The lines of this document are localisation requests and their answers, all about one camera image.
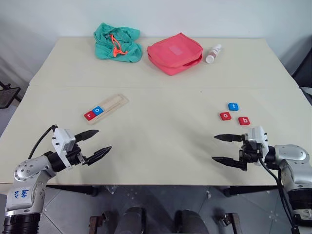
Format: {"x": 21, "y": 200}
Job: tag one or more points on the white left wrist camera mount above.
{"x": 61, "y": 140}

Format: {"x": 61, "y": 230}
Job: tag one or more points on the red fabric zip pouch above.
{"x": 170, "y": 58}

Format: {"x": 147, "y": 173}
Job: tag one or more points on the white pill bottle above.
{"x": 211, "y": 55}

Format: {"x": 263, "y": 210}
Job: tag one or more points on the black metal stand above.
{"x": 7, "y": 95}

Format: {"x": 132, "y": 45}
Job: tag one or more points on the blue letter tile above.
{"x": 97, "y": 111}
{"x": 234, "y": 106}

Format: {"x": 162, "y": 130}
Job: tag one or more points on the rusty metal bracket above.
{"x": 97, "y": 223}
{"x": 231, "y": 223}

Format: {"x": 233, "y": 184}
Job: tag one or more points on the wooden letter tray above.
{"x": 114, "y": 102}

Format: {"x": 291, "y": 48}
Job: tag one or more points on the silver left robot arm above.
{"x": 26, "y": 170}

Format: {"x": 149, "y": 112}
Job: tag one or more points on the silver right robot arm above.
{"x": 292, "y": 156}

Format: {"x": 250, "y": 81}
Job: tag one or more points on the black table frame bar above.
{"x": 251, "y": 190}
{"x": 73, "y": 189}

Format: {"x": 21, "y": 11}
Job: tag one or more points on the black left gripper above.
{"x": 74, "y": 156}

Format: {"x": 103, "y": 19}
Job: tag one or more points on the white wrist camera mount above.
{"x": 61, "y": 140}
{"x": 258, "y": 135}

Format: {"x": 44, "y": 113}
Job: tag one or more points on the red letter tile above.
{"x": 244, "y": 120}
{"x": 89, "y": 116}
{"x": 225, "y": 116}

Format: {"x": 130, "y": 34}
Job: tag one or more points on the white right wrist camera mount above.
{"x": 258, "y": 135}

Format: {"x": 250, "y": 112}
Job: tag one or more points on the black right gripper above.
{"x": 249, "y": 152}

